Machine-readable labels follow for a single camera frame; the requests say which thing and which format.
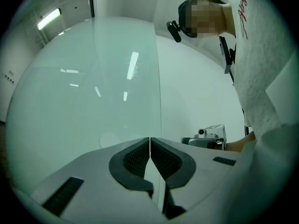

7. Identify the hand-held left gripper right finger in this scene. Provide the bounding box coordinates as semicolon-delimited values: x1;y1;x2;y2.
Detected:
150;136;243;220

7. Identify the person's right forearm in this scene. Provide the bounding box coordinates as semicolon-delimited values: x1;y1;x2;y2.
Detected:
225;131;257;153

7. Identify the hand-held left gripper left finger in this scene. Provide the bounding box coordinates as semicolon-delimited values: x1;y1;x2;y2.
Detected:
29;136;162;224

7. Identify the person's grey t-shirt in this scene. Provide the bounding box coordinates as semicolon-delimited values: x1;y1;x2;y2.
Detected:
228;0;299;135

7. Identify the row of wall switches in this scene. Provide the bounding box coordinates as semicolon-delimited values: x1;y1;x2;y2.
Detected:
2;70;15;84

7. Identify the black head camera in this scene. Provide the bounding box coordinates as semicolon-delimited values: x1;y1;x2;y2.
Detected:
166;20;182;43

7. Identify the frosted glass door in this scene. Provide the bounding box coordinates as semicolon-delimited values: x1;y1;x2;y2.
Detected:
5;16;164;216

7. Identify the ceiling strip light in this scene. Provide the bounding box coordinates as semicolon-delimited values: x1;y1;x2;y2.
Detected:
36;7;63;31

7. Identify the person's head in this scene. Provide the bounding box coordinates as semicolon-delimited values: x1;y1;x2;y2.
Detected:
178;0;236;39

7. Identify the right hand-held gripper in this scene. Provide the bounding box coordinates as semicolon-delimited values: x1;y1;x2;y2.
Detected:
181;124;228;151

